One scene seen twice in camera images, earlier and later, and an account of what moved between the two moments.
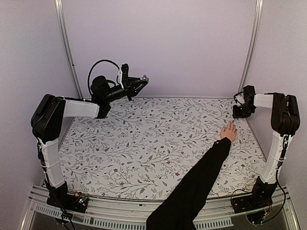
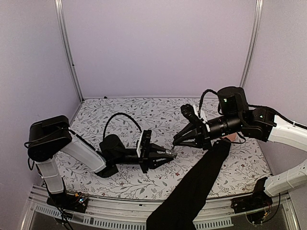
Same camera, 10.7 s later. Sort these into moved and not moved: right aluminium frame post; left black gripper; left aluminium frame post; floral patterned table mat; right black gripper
Moved: left black gripper; right black gripper
Not moved: floral patterned table mat; right aluminium frame post; left aluminium frame post
